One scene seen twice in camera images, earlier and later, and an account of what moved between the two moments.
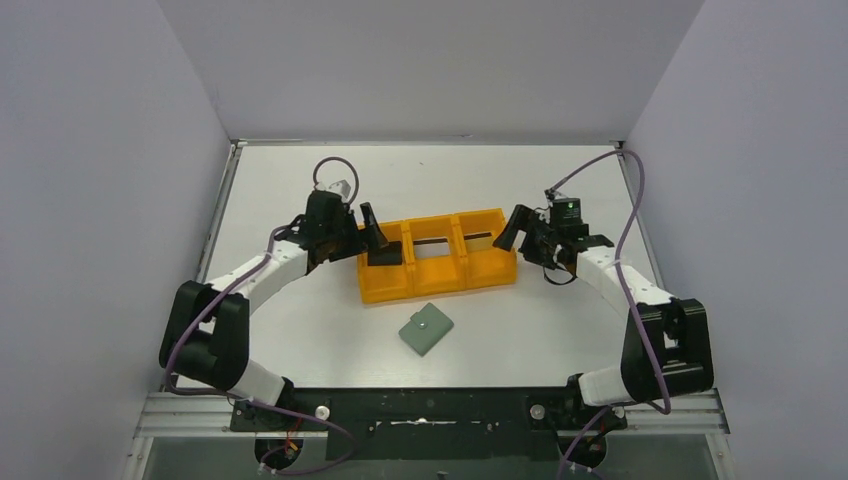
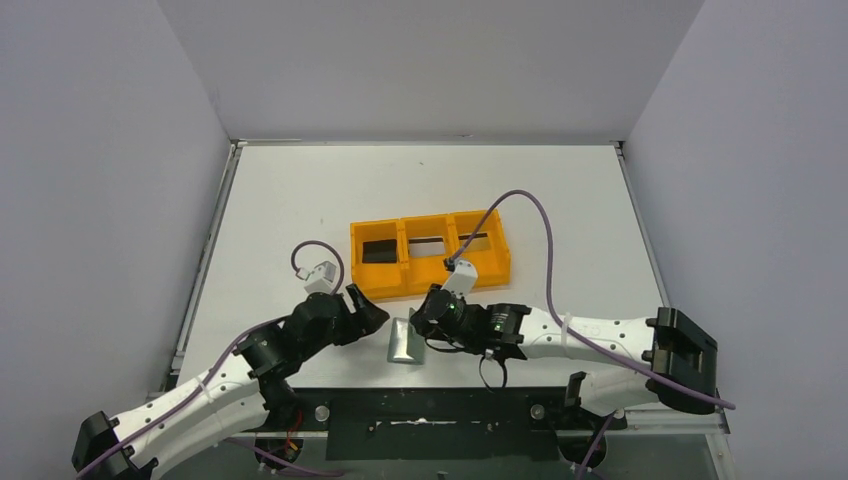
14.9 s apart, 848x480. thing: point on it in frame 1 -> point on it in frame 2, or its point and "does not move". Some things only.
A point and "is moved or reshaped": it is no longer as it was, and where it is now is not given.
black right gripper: (532, 234) -> (428, 318)
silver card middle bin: (431, 247) does not move
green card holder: (426, 330) is moved or reshaped
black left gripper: (356, 234) -> (354, 315)
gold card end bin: (478, 241) does not move
